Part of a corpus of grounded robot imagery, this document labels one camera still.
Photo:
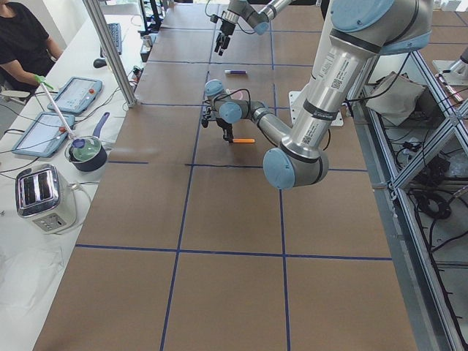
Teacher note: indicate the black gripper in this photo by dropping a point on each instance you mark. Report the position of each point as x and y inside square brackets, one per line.
[224, 28]
[225, 127]

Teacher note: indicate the pink mesh pen holder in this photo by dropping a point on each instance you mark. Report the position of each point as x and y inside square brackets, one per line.
[235, 93]

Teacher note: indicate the silver toaster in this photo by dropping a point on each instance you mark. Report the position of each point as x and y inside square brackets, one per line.
[44, 198]

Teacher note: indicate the black computer mouse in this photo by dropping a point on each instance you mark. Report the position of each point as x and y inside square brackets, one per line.
[99, 63]

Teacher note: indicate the orange marker pen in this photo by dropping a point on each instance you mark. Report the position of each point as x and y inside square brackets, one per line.
[243, 140]

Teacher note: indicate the metal cup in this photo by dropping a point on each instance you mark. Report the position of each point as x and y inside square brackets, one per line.
[147, 41]

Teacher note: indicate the aluminium frame rail right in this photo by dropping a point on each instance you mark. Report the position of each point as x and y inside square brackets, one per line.
[419, 169]

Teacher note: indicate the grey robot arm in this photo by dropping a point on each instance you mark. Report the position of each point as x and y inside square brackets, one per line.
[354, 32]
[237, 9]

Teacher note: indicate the blue teach pendant far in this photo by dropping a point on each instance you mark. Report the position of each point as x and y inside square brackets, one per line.
[77, 94]

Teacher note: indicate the blue teach pendant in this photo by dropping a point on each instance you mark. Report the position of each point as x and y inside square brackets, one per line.
[77, 94]
[43, 138]

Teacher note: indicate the dark pot with glass lid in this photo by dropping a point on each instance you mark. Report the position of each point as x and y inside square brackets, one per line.
[87, 153]

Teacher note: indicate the aluminium frame post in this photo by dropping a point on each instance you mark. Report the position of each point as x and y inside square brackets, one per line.
[111, 54]

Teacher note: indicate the purple marker pen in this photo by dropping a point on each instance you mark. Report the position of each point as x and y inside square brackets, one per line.
[236, 73]

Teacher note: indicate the blue teach pendant near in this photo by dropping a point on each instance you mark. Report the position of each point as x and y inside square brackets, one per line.
[43, 138]

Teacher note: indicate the person in black shirt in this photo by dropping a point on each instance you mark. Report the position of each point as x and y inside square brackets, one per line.
[27, 49]

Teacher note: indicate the grey bag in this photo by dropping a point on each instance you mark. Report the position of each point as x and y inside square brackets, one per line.
[396, 98]

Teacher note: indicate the black keyboard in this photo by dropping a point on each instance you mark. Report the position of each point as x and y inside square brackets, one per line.
[115, 34]

